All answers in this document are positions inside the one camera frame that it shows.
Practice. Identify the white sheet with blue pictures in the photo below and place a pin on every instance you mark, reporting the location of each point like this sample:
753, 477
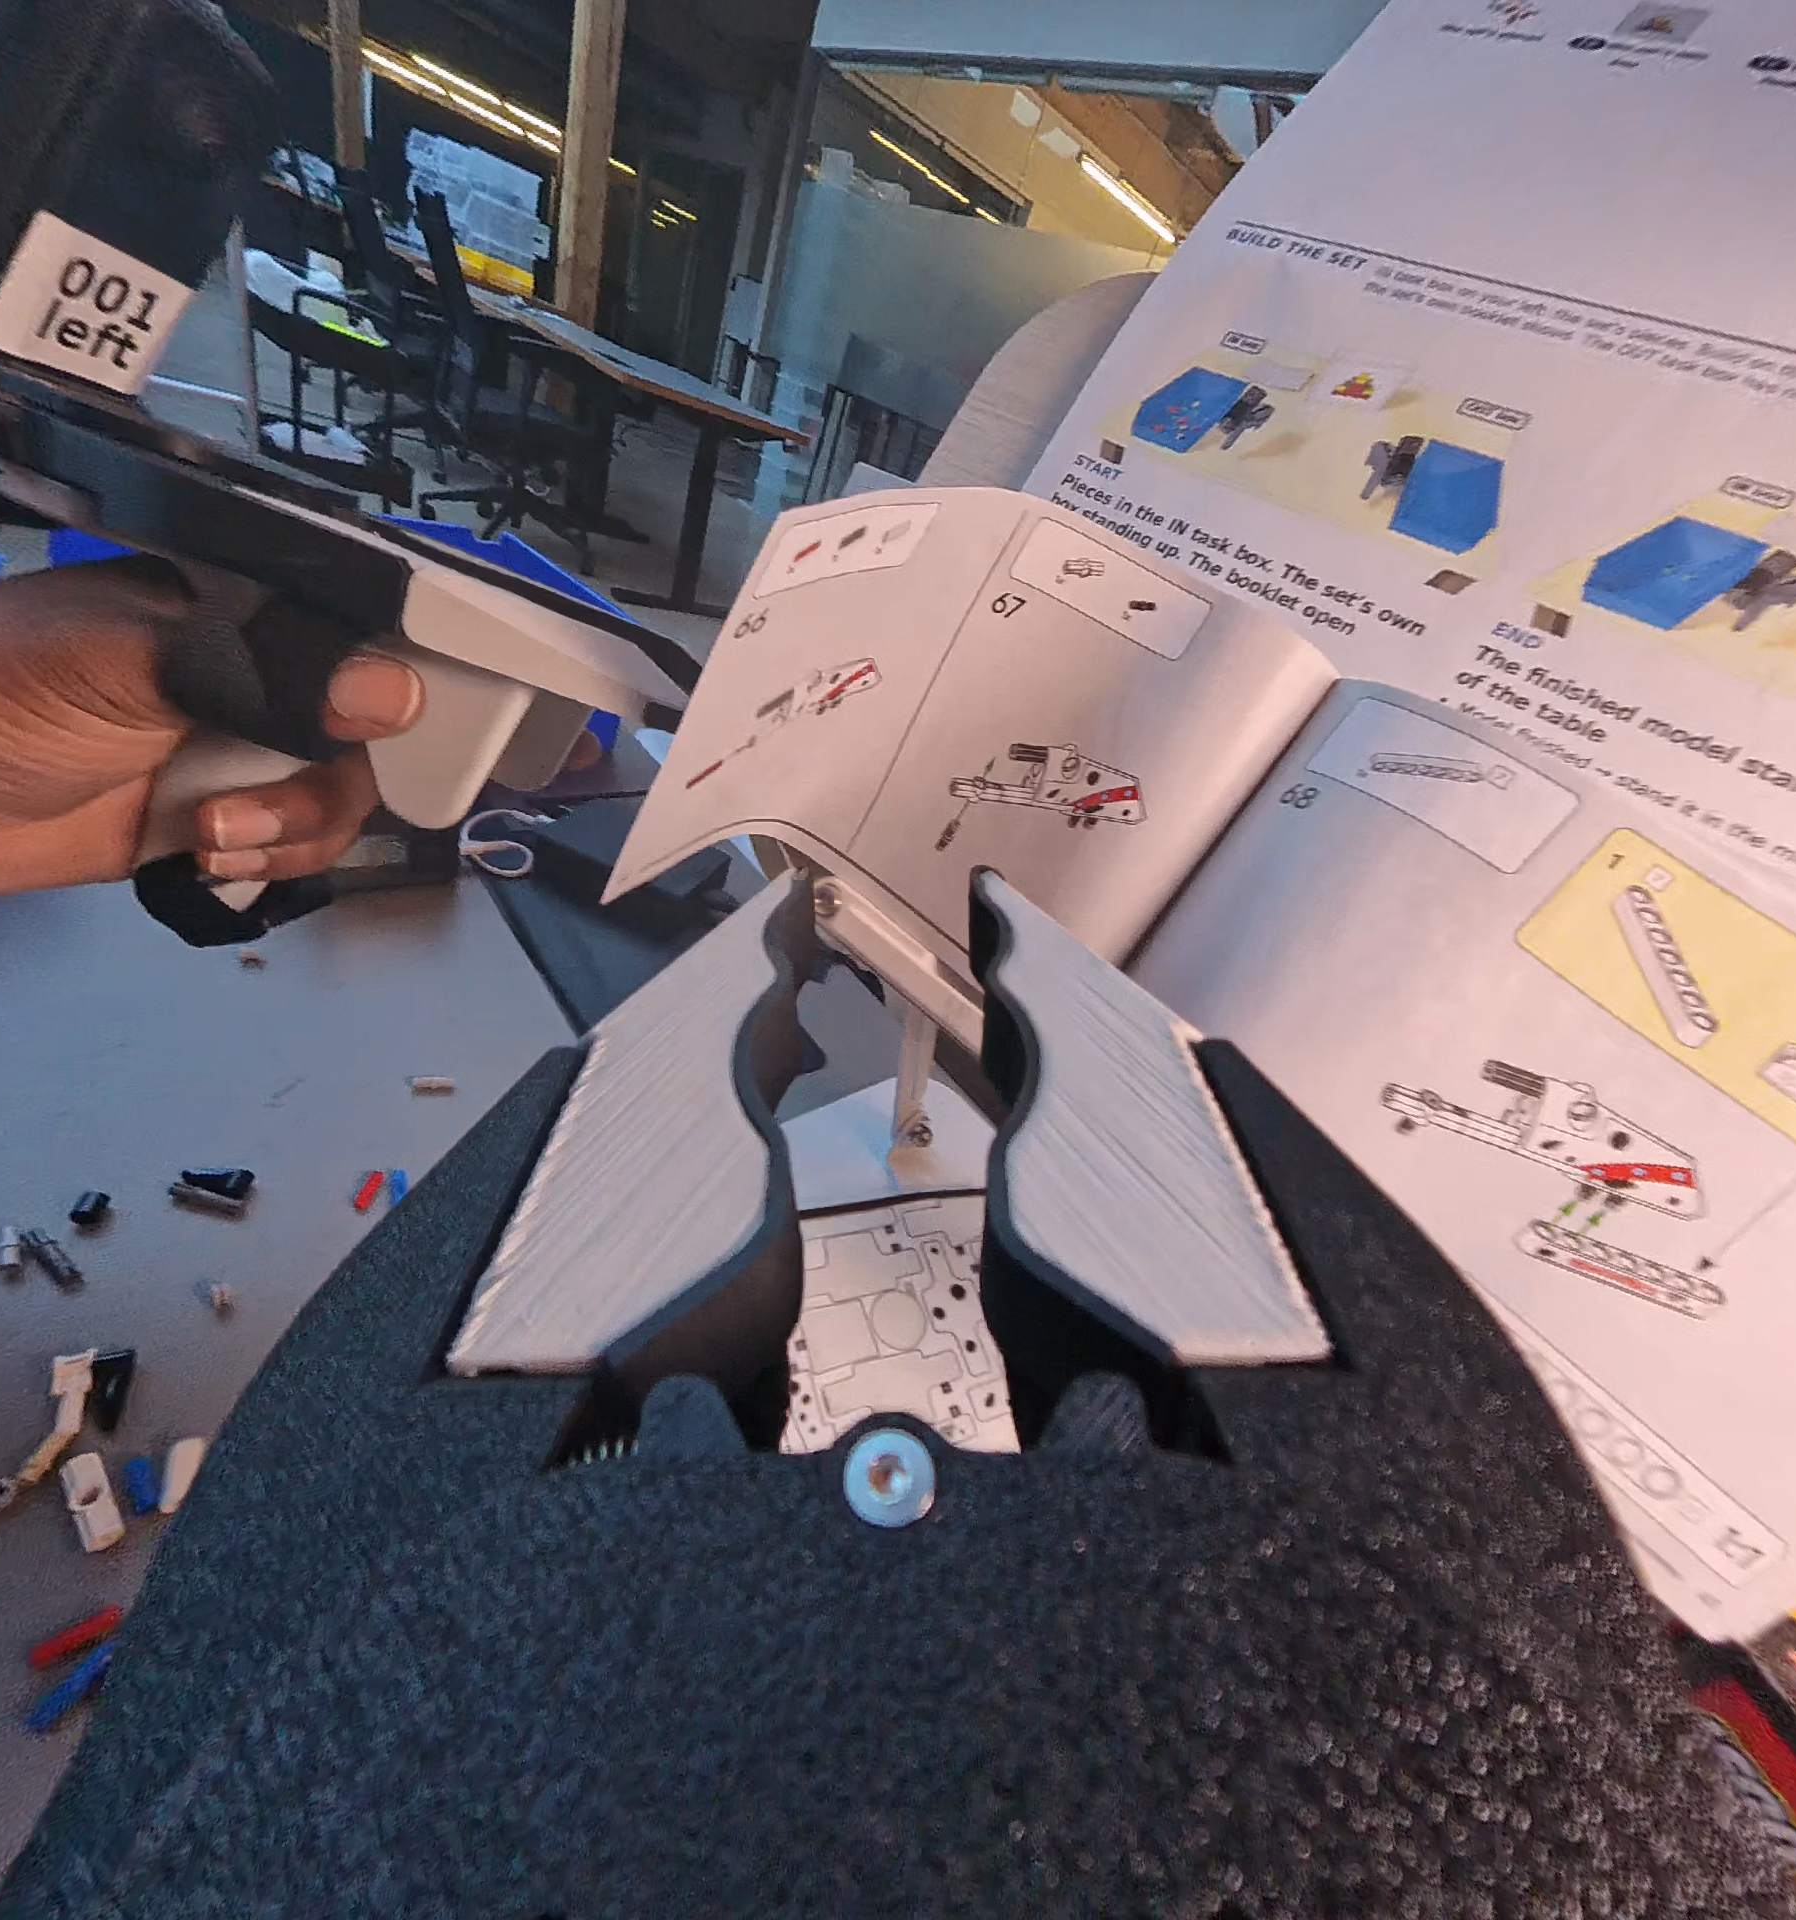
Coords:
1619, 361

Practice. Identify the person's left hand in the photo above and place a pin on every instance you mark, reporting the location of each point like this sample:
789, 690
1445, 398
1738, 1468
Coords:
30, 720

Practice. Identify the wooden background desk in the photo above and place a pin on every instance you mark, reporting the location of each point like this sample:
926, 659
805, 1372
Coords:
629, 377

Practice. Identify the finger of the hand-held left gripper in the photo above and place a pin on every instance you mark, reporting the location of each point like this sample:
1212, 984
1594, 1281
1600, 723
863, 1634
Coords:
613, 646

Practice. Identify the Lego instruction booklet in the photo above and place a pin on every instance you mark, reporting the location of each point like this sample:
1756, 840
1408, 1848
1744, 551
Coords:
1380, 902

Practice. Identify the scattered small building pieces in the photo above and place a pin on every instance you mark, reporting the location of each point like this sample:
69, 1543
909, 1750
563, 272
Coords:
91, 1502

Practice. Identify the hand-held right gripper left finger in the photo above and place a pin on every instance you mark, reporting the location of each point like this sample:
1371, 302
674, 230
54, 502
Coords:
629, 1200

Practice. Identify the grey desk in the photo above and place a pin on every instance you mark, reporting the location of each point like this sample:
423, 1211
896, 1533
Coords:
329, 1021

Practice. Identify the wooden pillar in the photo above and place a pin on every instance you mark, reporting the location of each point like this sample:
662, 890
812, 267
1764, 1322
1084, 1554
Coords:
590, 151

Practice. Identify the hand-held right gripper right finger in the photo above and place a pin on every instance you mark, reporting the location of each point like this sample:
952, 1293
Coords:
1155, 1200

